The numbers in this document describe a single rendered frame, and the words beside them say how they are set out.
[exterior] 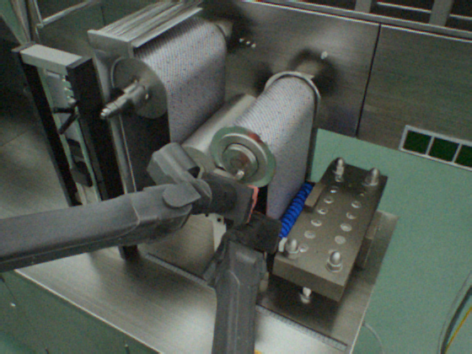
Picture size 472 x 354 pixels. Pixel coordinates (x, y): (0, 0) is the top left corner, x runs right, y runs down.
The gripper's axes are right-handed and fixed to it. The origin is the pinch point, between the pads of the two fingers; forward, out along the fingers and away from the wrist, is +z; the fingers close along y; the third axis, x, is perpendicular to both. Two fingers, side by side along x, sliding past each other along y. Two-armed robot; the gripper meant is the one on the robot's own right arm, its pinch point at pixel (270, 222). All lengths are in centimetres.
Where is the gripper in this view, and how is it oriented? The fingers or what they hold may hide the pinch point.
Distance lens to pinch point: 97.1
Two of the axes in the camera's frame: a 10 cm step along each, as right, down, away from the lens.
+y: 8.8, 3.1, -3.6
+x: 2.4, -9.4, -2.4
